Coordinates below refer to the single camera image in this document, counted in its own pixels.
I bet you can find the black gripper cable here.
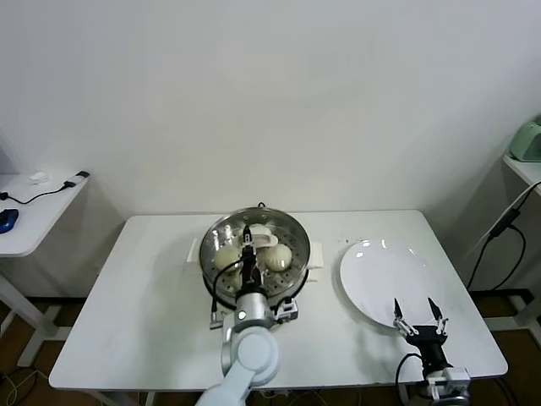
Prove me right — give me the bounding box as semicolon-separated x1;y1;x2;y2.
210;261;245;331
396;353;426;389

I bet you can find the blue computer mouse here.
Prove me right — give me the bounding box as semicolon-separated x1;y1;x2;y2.
0;209;20;233

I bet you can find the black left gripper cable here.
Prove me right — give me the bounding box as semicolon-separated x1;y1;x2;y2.
210;261;245;331

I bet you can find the pale green appliance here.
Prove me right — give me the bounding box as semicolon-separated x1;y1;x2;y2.
509;116;541;164

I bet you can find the white cable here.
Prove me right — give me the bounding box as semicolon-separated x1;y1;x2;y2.
464;181;541;260

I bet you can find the white table with foot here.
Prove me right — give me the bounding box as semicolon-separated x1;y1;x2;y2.
485;154;541;335

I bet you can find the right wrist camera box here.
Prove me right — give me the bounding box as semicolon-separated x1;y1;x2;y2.
425;365;471;398

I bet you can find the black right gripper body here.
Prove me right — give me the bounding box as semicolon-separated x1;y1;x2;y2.
407;324;454;376

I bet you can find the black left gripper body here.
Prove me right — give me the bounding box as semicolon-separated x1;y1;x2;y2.
238;252;266;294

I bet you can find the white steamed baozi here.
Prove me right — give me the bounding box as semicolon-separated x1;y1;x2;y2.
214;247;243;270
264;245;293;272

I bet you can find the white side table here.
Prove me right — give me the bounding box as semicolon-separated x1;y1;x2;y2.
0;171;90;367

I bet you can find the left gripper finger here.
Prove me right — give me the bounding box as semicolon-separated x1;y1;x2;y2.
241;225;257;255

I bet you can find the steel perforated steamer basket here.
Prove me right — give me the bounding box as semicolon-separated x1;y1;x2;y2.
199;206;314;304

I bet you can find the round white plate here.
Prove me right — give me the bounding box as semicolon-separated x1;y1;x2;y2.
337;239;443;330

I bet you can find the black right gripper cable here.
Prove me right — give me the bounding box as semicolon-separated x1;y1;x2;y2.
396;353;426;389

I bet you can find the black cable with adapter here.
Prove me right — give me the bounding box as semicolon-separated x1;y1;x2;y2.
0;170;90;205

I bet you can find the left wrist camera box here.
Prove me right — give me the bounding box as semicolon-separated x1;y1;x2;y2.
274;297;299;325

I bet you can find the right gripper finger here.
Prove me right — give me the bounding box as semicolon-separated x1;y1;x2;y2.
428;296;450;338
392;297;421;338

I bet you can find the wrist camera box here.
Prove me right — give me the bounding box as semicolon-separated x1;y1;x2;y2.
425;365;471;398
274;297;299;325

